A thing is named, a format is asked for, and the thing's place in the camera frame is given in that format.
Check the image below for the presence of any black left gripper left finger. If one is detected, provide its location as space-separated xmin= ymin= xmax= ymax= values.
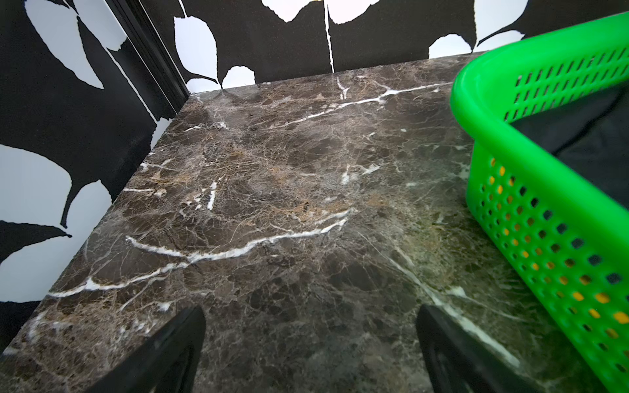
xmin=88 ymin=306 xmax=206 ymax=392

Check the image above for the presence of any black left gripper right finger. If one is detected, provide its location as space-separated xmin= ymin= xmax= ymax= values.
xmin=415 ymin=305 xmax=537 ymax=393

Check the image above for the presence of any green plastic basket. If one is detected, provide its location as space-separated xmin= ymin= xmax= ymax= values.
xmin=450 ymin=13 xmax=628 ymax=392

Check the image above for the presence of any black t-shirt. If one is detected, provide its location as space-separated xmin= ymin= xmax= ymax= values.
xmin=512 ymin=82 xmax=628 ymax=208

